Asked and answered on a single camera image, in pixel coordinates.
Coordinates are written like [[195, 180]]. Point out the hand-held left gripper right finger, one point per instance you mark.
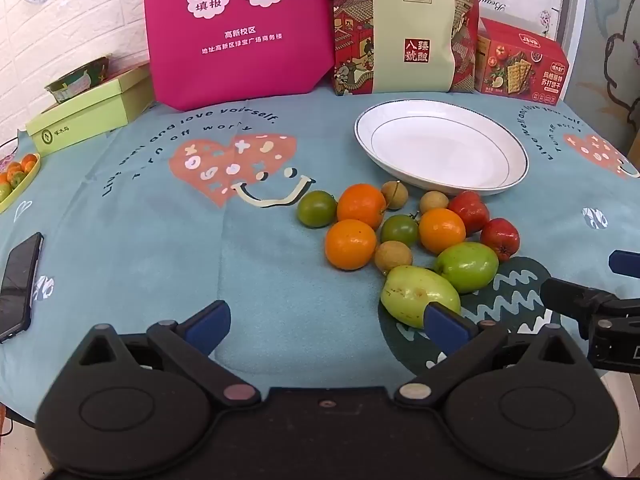
[[444, 322]]

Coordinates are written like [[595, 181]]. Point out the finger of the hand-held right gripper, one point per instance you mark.
[[626, 263], [575, 300]]

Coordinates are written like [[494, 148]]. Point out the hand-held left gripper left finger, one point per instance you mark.
[[211, 321]]

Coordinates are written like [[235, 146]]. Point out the large green jujube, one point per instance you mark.
[[412, 292]]

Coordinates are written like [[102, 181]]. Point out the small green jujube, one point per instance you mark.
[[467, 266]]

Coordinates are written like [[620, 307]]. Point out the brown longan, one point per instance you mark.
[[394, 195], [393, 256], [433, 202]]

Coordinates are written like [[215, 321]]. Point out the orange tangerine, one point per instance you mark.
[[442, 230], [350, 244], [361, 205]]

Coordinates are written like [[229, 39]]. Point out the red wax apple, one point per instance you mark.
[[500, 237], [468, 210]]

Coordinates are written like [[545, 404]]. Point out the green tangerine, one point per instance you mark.
[[317, 208], [399, 230]]

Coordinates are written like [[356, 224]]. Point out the white plate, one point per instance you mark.
[[440, 147]]

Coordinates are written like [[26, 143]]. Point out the printed teal tablecloth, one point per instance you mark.
[[150, 260]]

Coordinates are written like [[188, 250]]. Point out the black smartphone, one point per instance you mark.
[[20, 285]]

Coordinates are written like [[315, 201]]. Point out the red cracker box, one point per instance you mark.
[[520, 67]]

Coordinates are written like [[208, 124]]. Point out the yellow-green tray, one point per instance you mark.
[[15, 199]]

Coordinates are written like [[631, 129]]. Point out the light green box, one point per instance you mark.
[[85, 117]]

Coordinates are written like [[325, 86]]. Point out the small orange kumquat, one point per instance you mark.
[[12, 175], [29, 161]]

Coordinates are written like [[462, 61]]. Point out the pink tote bag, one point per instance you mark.
[[235, 60]]

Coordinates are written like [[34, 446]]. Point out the green patterned bowl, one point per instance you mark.
[[77, 80]]

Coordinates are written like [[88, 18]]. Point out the green patterned gift bag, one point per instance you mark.
[[395, 25]]

